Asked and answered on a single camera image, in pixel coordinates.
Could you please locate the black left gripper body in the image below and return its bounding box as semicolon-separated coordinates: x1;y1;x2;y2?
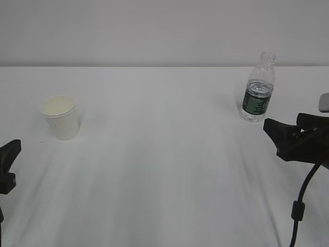
0;172;16;195

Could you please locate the clear water bottle green label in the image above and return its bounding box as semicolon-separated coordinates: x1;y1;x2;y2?
240;51;276;122

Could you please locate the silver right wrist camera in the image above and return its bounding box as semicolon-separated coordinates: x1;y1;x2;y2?
318;93;329;113

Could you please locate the black right camera cable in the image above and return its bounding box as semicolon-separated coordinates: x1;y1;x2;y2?
288;161;324;247

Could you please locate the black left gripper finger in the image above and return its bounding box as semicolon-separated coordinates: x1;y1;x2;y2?
1;139;22;175

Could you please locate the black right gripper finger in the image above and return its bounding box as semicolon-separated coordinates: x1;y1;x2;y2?
263;118;301;151
297;113;329;129

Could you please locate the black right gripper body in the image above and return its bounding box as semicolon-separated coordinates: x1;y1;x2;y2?
276;127;328;168

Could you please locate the white paper cup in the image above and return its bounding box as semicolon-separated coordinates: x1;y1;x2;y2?
41;95;79;140

